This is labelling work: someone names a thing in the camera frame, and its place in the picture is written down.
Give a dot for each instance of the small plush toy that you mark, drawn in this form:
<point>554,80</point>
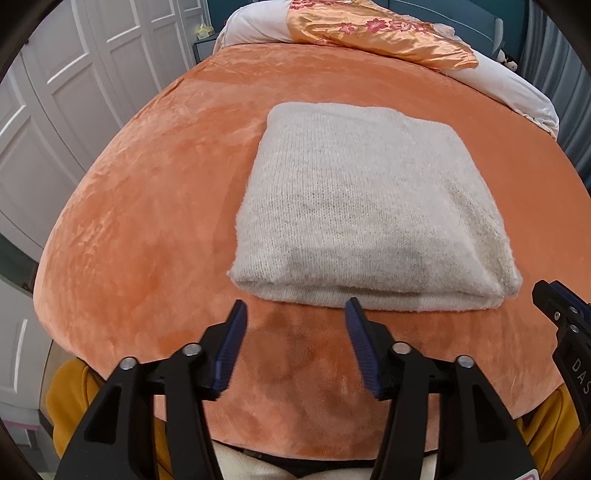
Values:
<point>507,59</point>

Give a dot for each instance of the person's cream garment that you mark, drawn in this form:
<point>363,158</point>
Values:
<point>240,467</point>

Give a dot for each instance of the orange floral satin pillow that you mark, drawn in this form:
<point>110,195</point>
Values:
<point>406,46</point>

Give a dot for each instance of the blue-grey nightstand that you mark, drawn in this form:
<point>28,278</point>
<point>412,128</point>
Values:
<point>205,50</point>

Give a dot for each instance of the white wardrobe doors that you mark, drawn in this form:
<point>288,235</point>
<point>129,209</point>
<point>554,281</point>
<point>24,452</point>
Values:
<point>69,92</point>

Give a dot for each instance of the teal headboard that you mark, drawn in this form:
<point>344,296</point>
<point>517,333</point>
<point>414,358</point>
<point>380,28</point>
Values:
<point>485,18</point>

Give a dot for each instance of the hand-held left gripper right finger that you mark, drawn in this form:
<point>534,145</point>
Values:
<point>364,353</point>

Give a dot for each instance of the cream knit sweater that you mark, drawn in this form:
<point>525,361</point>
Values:
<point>360,198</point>

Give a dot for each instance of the orange plush blanket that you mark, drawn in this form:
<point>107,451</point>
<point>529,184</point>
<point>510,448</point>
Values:
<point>152,230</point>

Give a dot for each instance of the white duvet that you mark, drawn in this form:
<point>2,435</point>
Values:
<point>508,87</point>

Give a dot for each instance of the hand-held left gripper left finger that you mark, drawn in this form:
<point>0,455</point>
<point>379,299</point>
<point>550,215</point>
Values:
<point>231,342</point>

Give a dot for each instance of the person's yellow top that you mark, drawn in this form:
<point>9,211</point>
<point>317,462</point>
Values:
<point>69,406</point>

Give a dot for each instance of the yellow-green tissue box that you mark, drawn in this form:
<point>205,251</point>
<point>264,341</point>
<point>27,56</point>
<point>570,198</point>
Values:
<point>205,31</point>

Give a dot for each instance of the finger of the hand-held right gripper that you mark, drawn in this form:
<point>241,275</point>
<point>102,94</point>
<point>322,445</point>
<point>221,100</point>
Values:
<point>570,300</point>

